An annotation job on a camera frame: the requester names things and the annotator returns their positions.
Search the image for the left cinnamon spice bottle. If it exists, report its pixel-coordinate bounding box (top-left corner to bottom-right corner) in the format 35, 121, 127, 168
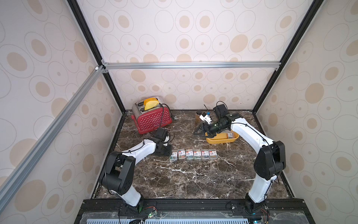
195, 110, 202, 124

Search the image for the yellow plastic storage tray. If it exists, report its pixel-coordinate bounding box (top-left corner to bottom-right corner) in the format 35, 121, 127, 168
205, 130, 239, 144

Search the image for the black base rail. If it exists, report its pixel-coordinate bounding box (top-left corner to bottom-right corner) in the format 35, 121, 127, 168
75, 198, 315, 224

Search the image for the red polka dot toaster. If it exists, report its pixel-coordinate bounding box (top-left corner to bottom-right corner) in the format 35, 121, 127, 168
131, 96, 173, 134

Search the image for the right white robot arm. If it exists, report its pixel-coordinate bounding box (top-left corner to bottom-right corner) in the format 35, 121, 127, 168
193, 104, 286, 215

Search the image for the black toaster power cable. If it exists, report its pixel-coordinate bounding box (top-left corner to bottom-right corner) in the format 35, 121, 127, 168
155, 103, 180, 135

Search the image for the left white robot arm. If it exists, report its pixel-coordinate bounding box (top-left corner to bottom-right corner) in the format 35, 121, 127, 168
99, 128, 172, 213

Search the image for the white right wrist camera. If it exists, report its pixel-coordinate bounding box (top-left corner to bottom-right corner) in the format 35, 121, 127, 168
199, 113, 212, 124

